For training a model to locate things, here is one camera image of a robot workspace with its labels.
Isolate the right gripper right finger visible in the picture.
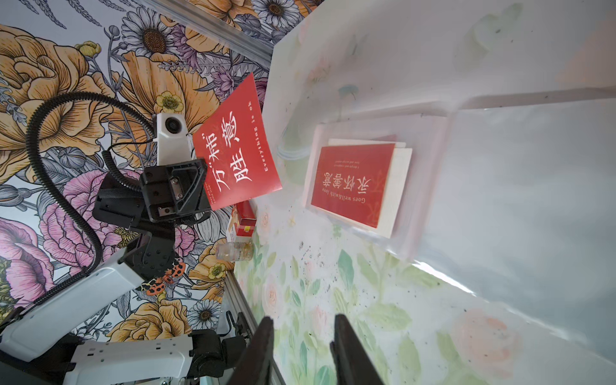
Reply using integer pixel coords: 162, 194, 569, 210
330, 314, 384, 385

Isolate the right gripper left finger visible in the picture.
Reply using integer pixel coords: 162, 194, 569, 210
227, 317, 274, 385

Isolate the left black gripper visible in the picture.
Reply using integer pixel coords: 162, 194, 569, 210
92, 158, 212, 229

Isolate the red card with white characters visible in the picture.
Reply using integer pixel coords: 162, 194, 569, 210
192, 75, 282, 211

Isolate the red landscape greeting card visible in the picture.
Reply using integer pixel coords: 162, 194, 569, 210
311, 143, 395, 229

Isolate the pink photo album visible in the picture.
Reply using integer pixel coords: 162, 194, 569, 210
298, 99, 615, 360

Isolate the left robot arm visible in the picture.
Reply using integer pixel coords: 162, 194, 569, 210
1, 160, 246, 384

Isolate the red and white box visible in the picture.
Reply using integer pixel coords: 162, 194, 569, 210
226, 201, 257, 242

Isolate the small plastic bottle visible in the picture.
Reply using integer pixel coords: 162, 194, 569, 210
216, 242, 254, 262

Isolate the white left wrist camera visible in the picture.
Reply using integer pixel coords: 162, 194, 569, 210
156, 112, 193, 166

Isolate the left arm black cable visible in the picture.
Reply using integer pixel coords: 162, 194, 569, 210
0, 90, 157, 333

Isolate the aluminium rail frame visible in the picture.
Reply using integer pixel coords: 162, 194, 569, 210
218, 269, 290, 385

